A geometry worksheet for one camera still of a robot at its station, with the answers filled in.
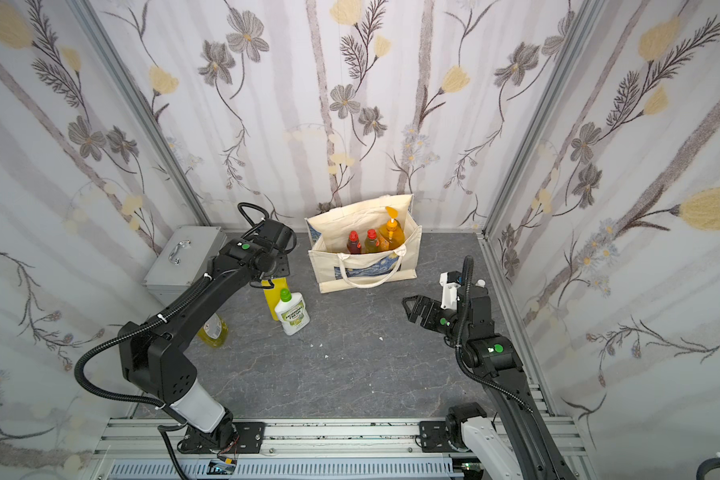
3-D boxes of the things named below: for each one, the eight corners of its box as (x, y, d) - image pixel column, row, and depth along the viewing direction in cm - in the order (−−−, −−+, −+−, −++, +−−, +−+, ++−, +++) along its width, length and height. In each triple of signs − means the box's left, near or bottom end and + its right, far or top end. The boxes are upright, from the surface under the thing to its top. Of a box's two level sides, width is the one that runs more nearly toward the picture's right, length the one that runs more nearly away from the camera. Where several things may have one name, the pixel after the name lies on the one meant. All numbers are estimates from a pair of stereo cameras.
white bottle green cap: (285, 335, 94) (272, 308, 81) (289, 316, 98) (277, 288, 85) (307, 335, 94) (297, 308, 81) (309, 316, 98) (301, 288, 85)
